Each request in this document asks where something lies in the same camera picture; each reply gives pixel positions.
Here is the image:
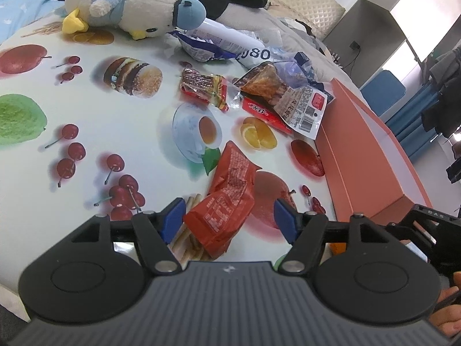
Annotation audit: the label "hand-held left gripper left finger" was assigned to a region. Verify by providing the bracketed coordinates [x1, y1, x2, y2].
[70, 198, 187, 275]

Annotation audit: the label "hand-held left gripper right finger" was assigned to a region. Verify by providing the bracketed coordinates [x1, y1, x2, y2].
[274, 198, 397, 275]

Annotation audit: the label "red foil snack packet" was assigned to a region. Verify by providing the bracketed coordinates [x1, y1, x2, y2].
[183, 140, 263, 260]

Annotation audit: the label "pink cardboard box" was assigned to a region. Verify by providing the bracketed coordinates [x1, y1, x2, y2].
[315, 77, 433, 226]

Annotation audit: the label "clear packet with orange snack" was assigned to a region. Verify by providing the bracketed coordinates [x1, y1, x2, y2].
[233, 62, 335, 140]

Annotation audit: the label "purple white snack packet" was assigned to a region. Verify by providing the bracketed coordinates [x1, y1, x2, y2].
[169, 30, 239, 63]

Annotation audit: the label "person's right hand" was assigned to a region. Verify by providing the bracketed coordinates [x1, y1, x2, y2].
[430, 270, 461, 338]

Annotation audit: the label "flat red packet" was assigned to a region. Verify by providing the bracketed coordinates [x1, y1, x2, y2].
[241, 95, 295, 136]

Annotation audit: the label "fruit printed mat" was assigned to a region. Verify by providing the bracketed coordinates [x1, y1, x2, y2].
[0, 7, 337, 271]

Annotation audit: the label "blue curtain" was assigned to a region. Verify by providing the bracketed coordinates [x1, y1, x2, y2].
[385, 78, 455, 160]

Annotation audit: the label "small red-yellow snack packet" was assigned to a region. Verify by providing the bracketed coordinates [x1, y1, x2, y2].
[179, 68, 243, 113]

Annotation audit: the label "dark hanging clothes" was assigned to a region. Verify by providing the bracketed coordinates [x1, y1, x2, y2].
[421, 46, 461, 138]

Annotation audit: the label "clear blue plastic packet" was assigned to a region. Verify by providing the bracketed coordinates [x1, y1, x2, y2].
[274, 52, 326, 92]

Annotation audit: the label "blue chair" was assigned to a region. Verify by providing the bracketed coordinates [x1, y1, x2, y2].
[360, 70, 410, 116]

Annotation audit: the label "grey blanket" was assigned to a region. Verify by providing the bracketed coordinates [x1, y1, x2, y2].
[216, 3, 355, 84]

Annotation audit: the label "white cylindrical packet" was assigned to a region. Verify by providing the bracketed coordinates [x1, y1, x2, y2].
[190, 20, 282, 68]

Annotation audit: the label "blue white plush penguin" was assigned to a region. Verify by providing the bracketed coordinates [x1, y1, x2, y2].
[61, 0, 207, 41]

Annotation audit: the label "light blue bed sheet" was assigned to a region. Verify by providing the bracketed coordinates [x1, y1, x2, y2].
[0, 0, 70, 46]

